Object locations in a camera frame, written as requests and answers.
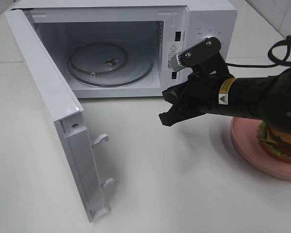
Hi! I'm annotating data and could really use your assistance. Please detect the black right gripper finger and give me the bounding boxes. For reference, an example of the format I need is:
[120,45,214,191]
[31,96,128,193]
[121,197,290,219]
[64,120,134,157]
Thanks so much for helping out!
[162,83,187,104]
[159,105,186,127]

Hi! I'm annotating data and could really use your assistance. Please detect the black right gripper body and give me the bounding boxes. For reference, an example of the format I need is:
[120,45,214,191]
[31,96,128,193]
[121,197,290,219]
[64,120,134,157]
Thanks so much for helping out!
[178,54,234,119]

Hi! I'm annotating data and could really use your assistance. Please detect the pink round plate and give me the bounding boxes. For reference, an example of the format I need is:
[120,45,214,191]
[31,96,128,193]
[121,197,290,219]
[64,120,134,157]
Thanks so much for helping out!
[230,117,291,181]

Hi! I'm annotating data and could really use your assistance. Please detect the burger with lettuce and cheese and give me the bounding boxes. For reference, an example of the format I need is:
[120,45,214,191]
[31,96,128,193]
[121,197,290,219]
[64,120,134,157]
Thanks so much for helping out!
[257,122,291,163]

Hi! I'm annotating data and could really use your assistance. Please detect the white microwave door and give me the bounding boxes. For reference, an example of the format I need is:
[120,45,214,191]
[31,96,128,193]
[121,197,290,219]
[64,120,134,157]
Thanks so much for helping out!
[5,10,109,222]

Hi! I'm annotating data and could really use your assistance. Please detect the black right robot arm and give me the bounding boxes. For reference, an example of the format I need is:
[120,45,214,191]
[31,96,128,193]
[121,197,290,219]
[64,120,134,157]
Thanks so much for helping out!
[159,54,291,133]

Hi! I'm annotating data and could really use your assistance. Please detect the upper white power knob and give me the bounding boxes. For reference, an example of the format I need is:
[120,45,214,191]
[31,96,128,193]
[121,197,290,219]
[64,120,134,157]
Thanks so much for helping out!
[198,35,214,46]

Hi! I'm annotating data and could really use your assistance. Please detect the glass microwave turntable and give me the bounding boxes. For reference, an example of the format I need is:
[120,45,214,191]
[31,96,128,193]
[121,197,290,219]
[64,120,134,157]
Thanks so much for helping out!
[66,40,154,87]

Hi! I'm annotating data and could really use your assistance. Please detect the white microwave oven body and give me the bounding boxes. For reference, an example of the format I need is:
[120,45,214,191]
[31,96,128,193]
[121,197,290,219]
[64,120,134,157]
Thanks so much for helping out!
[11,0,237,99]

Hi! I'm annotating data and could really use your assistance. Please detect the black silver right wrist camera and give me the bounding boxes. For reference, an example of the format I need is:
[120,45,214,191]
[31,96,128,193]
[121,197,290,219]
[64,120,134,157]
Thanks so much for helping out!
[170,37,221,72]

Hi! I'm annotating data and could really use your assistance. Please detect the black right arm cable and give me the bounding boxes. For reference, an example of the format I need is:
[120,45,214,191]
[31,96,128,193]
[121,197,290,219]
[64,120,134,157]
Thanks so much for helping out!
[224,35,291,71]

